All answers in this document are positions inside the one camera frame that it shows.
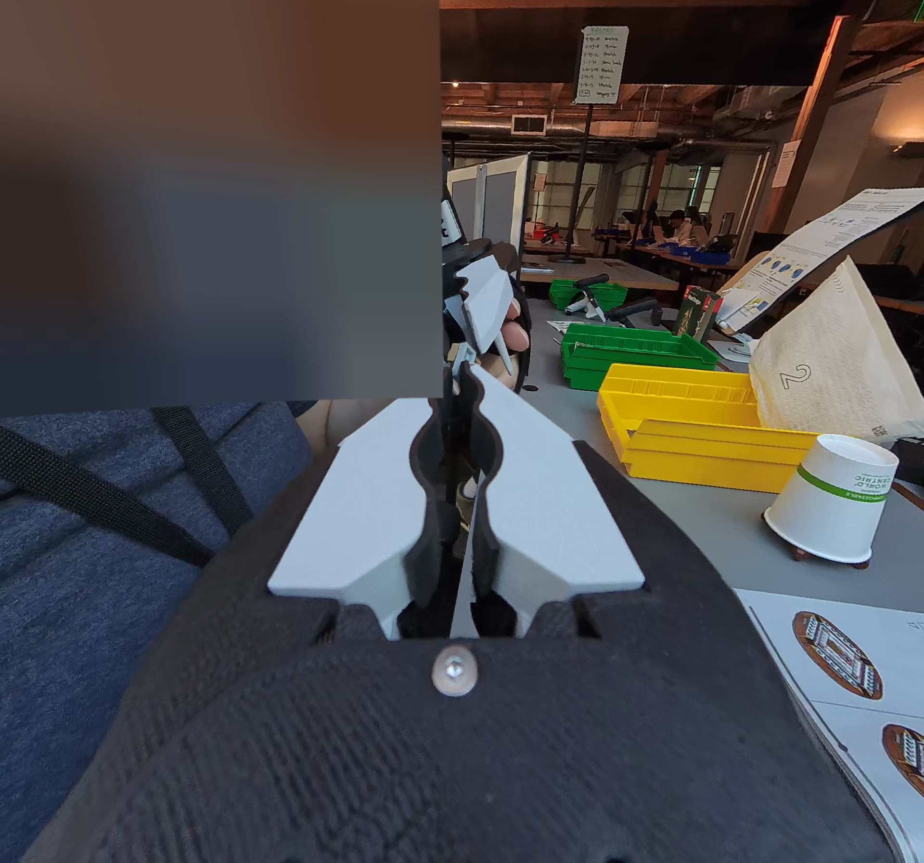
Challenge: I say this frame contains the whiteboard sign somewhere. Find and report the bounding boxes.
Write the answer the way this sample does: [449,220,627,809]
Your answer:
[573,26,630,106]

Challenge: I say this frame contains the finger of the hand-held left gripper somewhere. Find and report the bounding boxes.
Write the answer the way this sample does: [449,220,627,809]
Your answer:
[461,254,516,350]
[443,291,479,357]

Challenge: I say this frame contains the numbered paper bag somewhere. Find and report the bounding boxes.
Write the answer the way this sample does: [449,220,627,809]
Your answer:
[748,256,924,447]

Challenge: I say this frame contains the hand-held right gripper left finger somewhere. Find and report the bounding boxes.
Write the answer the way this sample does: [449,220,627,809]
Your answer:
[267,363,464,642]

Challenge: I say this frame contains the row of blue bins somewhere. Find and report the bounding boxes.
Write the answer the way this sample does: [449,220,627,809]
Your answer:
[648,241,732,266]

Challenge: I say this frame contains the green plastic bin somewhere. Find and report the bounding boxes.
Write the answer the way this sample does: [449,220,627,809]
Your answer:
[548,278,629,312]
[561,322,720,392]

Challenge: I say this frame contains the white paper cup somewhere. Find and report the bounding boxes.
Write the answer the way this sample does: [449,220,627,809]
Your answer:
[763,433,900,565]

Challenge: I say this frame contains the printed instruction sheet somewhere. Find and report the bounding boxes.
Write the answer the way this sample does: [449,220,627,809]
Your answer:
[720,187,924,338]

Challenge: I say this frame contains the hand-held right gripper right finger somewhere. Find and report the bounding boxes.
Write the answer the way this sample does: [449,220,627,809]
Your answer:
[462,362,647,640]

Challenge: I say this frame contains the brown lego base piece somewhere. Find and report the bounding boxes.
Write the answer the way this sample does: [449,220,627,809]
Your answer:
[785,544,872,572]

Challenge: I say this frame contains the white paper notice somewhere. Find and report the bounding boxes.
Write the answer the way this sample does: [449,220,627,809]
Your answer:
[771,140,804,190]

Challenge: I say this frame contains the spare hand-held gripper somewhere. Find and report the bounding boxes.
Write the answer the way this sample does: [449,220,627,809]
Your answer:
[565,273,664,328]

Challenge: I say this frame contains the grey partition panel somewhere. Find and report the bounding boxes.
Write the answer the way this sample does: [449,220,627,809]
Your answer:
[447,153,532,259]

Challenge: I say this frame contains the yellow plastic bin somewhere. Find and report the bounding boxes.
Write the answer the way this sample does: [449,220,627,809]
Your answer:
[597,362,818,495]

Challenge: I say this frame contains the black shoulder strap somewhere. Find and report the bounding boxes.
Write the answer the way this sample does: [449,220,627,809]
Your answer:
[0,406,255,569]

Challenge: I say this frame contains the person's left hand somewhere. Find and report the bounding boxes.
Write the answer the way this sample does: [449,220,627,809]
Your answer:
[479,297,532,393]

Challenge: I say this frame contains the wooden support post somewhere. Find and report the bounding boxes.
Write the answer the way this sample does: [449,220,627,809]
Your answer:
[764,14,854,230]

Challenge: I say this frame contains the person's blue shirt torso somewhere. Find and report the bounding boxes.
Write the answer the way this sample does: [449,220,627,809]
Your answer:
[0,401,320,863]

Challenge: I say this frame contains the black lego set box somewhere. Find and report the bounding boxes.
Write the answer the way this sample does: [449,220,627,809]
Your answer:
[674,285,724,344]

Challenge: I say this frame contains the person's left forearm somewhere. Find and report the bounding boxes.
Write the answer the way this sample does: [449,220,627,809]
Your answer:
[295,399,405,461]

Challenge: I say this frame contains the black sign pole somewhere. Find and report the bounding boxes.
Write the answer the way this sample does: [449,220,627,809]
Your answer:
[549,103,594,265]

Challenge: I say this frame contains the lego instruction booklet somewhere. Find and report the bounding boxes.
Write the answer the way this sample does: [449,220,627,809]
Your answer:
[735,587,924,863]

